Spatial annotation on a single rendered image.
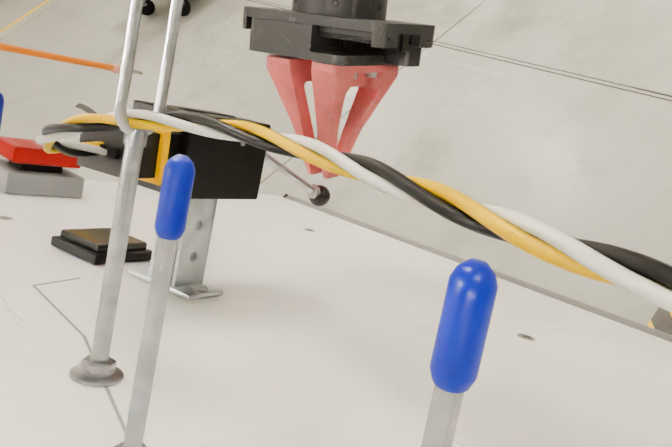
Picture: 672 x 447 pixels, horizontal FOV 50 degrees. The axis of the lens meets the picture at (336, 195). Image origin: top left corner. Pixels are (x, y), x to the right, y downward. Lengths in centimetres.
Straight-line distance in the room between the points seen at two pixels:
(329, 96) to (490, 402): 20
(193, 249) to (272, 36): 14
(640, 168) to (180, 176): 181
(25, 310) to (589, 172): 176
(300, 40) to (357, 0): 4
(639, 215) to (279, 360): 158
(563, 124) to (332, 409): 192
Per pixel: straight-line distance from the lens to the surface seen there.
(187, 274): 37
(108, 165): 33
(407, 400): 29
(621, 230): 181
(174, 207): 19
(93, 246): 41
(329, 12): 42
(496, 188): 201
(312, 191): 45
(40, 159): 56
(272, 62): 44
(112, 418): 24
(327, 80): 41
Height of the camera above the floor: 129
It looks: 35 degrees down
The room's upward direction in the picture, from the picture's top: 30 degrees counter-clockwise
